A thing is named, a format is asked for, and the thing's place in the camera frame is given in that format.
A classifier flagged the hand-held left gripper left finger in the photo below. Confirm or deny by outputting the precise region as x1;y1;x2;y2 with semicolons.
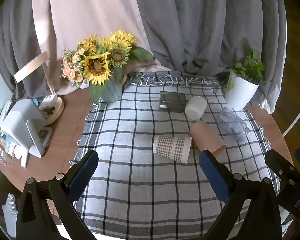
15;149;99;240

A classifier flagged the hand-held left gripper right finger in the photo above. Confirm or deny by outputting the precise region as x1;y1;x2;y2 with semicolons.
199;149;283;240

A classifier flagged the checked paper cup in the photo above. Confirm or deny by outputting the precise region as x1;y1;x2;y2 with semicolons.
152;136;192;165

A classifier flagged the clear plastic cup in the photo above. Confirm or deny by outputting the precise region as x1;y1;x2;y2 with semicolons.
216;107;249;142

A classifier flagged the white cup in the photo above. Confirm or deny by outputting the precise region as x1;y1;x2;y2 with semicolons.
185;95;207;120

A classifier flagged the white hoop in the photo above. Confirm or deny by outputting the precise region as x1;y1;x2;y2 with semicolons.
282;100;300;137

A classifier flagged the checked tablecloth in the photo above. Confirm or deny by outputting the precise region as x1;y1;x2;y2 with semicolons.
69;71;282;238

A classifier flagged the round white device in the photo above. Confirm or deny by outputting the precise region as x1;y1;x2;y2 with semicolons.
39;93;65;126

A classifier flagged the white plant pot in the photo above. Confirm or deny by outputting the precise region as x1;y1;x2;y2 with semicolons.
224;70;260;111

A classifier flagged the blue-grey ribbed vase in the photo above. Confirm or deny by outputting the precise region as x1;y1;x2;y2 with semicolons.
100;66;124;103

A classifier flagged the white box-shaped device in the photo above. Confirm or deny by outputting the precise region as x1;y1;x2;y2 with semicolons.
0;99;53;158

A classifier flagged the grey square glass container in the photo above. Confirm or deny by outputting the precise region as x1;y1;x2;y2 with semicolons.
159;91;187;113

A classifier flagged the white ribbed object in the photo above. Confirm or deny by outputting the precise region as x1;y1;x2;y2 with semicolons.
1;193;18;238

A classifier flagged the green leafy plant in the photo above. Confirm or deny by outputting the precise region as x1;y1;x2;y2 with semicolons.
219;49;267;92

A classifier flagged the sunflower bouquet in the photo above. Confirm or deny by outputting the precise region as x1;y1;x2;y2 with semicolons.
61;29;156;100

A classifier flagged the light wooden slat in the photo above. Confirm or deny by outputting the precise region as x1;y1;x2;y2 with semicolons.
14;51;50;82

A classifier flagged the grey curtain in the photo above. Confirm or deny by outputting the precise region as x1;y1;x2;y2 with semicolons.
0;0;53;102
130;0;288;114

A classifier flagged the pink curtain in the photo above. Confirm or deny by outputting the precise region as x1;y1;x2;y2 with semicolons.
31;0;173;96

